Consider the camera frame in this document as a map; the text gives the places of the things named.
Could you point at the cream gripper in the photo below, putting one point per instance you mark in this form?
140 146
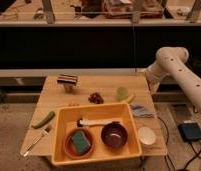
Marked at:
153 87

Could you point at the yellow banana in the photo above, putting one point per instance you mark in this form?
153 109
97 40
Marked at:
129 99

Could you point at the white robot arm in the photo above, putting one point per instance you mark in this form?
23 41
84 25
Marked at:
171 61

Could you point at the blue grey cloth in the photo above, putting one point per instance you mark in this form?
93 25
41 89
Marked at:
140 111

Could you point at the green pear toy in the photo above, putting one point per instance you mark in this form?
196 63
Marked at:
121 93

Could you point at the black box device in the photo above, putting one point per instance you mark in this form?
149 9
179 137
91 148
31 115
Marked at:
190 132

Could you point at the dark red grapes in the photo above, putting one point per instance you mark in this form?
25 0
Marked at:
96 98

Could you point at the purple bowl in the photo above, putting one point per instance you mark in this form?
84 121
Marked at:
114 135

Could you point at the small orange object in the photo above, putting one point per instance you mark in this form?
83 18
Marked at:
71 104

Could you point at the yellow plastic bin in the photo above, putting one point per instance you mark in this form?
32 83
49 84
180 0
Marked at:
66 123

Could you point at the striped block on stand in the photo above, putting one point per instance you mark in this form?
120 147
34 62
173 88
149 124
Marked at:
68 81

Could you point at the green sponge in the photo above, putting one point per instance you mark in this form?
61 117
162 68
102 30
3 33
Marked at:
80 142

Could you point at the orange bowl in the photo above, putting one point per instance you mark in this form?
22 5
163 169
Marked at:
69 148

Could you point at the wooden table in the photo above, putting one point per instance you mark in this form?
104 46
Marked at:
53 96

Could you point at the green cucumber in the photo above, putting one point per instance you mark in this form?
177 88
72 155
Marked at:
45 120

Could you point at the silver fork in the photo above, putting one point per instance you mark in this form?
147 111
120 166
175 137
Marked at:
45 132

